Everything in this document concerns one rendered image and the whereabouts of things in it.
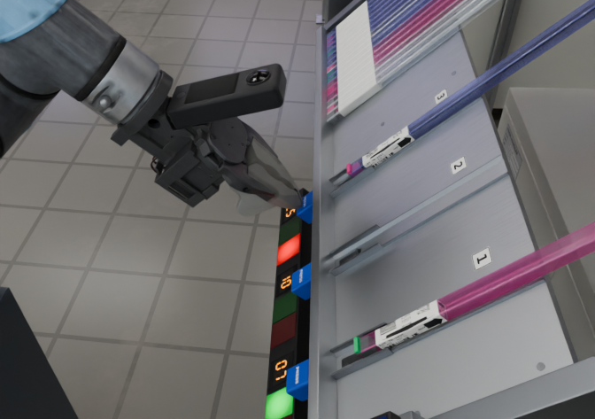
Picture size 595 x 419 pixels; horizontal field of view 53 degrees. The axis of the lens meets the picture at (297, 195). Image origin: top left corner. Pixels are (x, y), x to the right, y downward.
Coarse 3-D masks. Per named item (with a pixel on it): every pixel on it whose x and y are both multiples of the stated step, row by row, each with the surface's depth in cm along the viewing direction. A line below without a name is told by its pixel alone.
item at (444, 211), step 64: (448, 64) 64; (384, 128) 66; (448, 128) 57; (384, 192) 59; (448, 192) 52; (512, 192) 47; (384, 256) 54; (448, 256) 48; (512, 256) 43; (384, 320) 49; (512, 320) 40; (384, 384) 45; (448, 384) 41; (512, 384) 38
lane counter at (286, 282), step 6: (288, 270) 66; (294, 270) 65; (282, 276) 66; (288, 276) 65; (282, 282) 66; (288, 282) 65; (276, 288) 66; (282, 288) 65; (288, 288) 64; (276, 294) 65
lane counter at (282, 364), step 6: (288, 354) 58; (276, 360) 59; (282, 360) 58; (288, 360) 57; (270, 366) 59; (276, 366) 58; (282, 366) 57; (288, 366) 57; (270, 372) 58; (276, 372) 58; (282, 372) 57; (270, 378) 58; (276, 378) 57; (282, 378) 56; (270, 384) 57; (276, 384) 56
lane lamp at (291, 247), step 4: (296, 236) 69; (292, 240) 69; (296, 240) 68; (284, 244) 70; (288, 244) 69; (292, 244) 68; (296, 244) 68; (280, 248) 70; (284, 248) 69; (288, 248) 69; (292, 248) 68; (296, 248) 67; (280, 252) 69; (284, 252) 69; (288, 252) 68; (292, 252) 67; (296, 252) 67; (280, 256) 69; (284, 256) 68; (288, 256) 68; (280, 260) 68; (284, 260) 68
